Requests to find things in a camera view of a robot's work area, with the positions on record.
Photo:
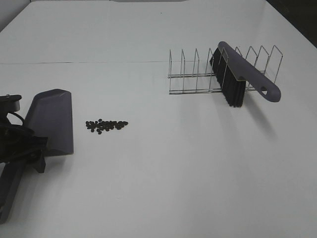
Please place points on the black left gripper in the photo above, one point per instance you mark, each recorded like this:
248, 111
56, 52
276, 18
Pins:
18, 142

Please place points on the grey plastic dustpan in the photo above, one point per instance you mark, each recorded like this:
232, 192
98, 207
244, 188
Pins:
50, 115

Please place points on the pile of coffee beans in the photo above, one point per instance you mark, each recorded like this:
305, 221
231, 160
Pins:
99, 126

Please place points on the grey hand brush black bristles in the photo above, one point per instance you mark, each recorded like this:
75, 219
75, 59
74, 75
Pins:
233, 72

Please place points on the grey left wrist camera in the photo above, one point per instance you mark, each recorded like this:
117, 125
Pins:
10, 103

